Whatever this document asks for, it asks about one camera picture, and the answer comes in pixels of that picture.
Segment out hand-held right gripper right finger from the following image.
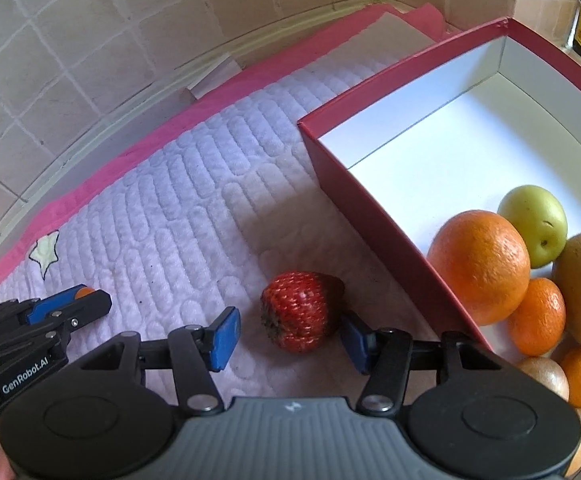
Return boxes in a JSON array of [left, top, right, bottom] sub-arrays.
[[339, 311, 518, 415]]

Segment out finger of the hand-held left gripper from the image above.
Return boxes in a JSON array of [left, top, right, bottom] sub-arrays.
[[0, 290, 112, 362], [0, 284, 91, 343]]

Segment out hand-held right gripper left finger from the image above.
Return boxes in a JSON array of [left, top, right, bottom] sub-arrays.
[[78, 306, 242, 415]]

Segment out red strawberry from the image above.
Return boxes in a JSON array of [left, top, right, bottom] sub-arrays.
[[260, 271, 346, 353]]

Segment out large orange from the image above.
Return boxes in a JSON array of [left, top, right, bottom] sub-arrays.
[[427, 210, 531, 326]]

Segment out orange mandarin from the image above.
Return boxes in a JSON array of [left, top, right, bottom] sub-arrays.
[[507, 277, 567, 356]]

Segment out smooth brown passion fruit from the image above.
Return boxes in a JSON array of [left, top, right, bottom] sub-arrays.
[[515, 356, 570, 403]]

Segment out red cardboard box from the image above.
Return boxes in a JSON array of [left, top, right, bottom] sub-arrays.
[[297, 16, 581, 480]]

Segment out bright green apple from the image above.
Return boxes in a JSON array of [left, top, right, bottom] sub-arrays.
[[497, 185, 568, 269]]

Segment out folded white paper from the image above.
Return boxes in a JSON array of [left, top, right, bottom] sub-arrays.
[[186, 52, 244, 103]]

